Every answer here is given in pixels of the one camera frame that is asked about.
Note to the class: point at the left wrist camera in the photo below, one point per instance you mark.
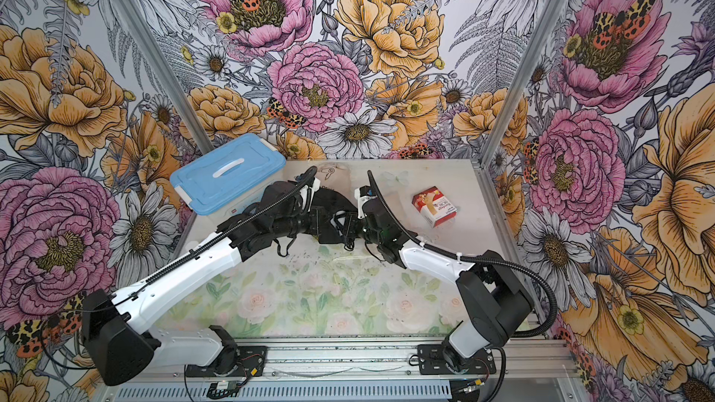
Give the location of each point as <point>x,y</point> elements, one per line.
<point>308,192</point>

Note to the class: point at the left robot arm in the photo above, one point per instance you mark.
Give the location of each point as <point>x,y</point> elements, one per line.
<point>118,328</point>

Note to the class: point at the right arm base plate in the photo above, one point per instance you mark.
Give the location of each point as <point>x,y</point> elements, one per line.
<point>438,359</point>

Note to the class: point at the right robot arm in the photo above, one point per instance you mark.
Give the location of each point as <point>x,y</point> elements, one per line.
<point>495,300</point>

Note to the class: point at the blue lidded storage box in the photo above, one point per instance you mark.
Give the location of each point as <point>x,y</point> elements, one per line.
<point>229,178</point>

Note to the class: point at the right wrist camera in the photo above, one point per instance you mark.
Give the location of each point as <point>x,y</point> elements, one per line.
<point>363,195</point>

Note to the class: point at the black hair dryer pouch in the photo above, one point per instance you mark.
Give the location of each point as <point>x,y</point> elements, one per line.
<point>334,219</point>

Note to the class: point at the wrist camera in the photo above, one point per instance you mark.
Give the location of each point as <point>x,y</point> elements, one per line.
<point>363,195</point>
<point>308,192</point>

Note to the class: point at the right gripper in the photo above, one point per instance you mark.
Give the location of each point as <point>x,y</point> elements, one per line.
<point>350,228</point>

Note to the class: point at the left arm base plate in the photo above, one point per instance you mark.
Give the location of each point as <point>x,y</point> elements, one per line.
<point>232,362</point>

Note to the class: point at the beige cloth bag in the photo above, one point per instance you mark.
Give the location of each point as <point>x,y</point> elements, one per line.
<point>335,176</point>

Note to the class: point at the red white bandage box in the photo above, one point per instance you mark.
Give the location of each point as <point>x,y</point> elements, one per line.
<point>434,206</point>

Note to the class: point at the aluminium front rail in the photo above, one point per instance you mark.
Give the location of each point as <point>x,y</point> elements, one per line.
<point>367,369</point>

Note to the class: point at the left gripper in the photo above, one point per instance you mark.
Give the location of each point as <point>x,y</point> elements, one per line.
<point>312,229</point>

